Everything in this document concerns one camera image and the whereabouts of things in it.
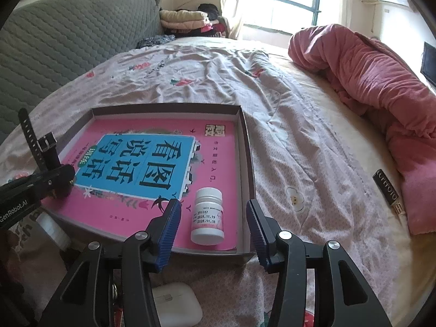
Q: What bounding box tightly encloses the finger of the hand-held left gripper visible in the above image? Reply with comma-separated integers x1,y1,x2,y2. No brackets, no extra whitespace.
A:
32,164,76,199

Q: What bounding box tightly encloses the white pill bottle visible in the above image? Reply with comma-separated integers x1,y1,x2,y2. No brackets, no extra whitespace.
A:
190,187,225,245

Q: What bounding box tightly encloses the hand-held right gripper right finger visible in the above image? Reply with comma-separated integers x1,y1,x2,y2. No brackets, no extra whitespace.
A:
246,199,391,327

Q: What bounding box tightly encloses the white earbuds case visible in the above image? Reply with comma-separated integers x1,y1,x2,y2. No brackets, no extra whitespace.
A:
152,282,204,327

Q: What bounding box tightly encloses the black tube with gold end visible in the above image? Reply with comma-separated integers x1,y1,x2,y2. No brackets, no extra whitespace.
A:
376,168,407,216

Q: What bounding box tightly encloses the cream folded blanket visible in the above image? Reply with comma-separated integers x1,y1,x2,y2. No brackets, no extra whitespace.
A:
159,10,210,31

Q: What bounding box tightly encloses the shallow grey cardboard box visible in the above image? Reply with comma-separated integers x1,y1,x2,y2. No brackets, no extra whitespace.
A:
44,104,257,267

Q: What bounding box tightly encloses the pile of clothes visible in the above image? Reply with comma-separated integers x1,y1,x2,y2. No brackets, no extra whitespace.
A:
163,3,236,39

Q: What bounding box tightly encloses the black strap wristwatch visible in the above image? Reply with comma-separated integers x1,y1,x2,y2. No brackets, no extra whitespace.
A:
19,108,61,171

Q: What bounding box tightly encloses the pink and blue book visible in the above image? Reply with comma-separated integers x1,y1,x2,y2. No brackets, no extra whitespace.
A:
46,119,241,251

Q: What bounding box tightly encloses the cream curtain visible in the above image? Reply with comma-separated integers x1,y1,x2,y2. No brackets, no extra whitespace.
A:
220,0,274,40

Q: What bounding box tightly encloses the pink blanket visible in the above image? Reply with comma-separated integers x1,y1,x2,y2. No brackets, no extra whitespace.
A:
288,24,436,235

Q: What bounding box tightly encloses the dark patterned cloth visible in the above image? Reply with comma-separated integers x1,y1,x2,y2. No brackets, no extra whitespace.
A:
136,35,176,50

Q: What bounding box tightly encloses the black screen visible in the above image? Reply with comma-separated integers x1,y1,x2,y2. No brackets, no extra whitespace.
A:
420,41,436,88

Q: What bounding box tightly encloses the grey quilted headboard cover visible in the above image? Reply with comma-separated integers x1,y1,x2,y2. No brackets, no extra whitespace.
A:
0,0,165,144

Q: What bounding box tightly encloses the floral bed sheet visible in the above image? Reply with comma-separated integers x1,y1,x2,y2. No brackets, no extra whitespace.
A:
0,36,421,327

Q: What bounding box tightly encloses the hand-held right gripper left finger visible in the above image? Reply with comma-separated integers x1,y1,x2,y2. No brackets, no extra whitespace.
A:
41,198,183,327

